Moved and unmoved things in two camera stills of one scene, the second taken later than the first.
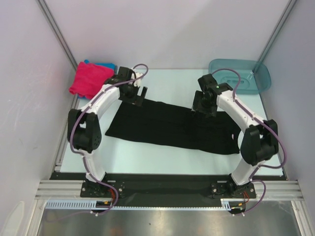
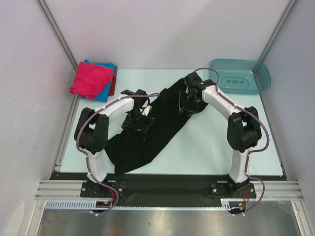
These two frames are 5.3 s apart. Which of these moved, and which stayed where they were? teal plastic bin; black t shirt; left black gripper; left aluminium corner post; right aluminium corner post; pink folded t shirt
Moved: left black gripper; black t shirt
Stayed: teal plastic bin; pink folded t shirt; right aluminium corner post; left aluminium corner post
